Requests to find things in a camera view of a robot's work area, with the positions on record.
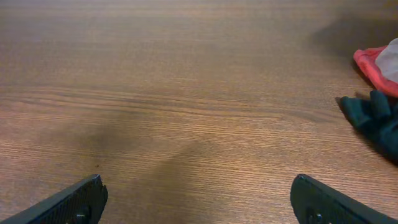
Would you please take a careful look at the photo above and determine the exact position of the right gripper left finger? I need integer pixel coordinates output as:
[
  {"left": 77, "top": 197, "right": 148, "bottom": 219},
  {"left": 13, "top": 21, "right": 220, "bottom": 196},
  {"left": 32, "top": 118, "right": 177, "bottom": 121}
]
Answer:
[{"left": 1, "top": 174, "right": 108, "bottom": 224}]

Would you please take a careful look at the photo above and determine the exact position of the black garment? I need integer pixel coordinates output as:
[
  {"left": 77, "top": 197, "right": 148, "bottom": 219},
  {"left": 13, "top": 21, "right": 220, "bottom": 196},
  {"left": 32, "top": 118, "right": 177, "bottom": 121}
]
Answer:
[{"left": 339, "top": 90, "right": 397, "bottom": 162}]

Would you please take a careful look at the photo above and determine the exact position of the beige crumpled garment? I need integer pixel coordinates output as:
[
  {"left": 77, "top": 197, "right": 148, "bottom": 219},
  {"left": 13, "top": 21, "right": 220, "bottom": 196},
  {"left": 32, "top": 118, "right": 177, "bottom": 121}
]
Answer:
[{"left": 376, "top": 39, "right": 398, "bottom": 83}]

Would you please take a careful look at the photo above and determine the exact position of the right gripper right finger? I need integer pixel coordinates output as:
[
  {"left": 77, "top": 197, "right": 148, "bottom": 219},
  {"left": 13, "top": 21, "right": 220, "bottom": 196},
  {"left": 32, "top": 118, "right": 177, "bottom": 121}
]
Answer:
[{"left": 290, "top": 174, "right": 397, "bottom": 224}]

